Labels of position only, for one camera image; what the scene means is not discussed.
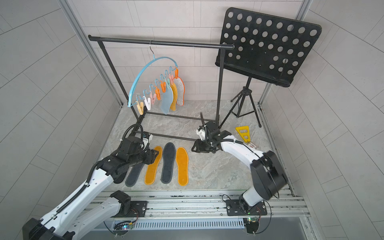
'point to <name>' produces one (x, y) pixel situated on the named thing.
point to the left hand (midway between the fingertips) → (157, 150)
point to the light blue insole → (166, 100)
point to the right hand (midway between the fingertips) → (194, 149)
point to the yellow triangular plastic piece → (244, 132)
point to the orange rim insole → (180, 90)
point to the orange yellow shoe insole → (151, 169)
